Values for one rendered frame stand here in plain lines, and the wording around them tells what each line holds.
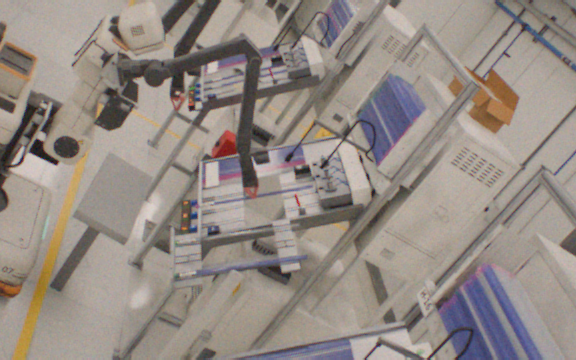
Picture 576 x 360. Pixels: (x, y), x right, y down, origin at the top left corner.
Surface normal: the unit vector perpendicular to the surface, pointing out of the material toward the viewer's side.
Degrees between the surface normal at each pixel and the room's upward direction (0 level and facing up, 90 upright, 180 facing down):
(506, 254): 90
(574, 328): 90
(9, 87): 92
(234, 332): 90
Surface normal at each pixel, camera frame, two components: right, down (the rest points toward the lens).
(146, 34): 0.14, 0.51
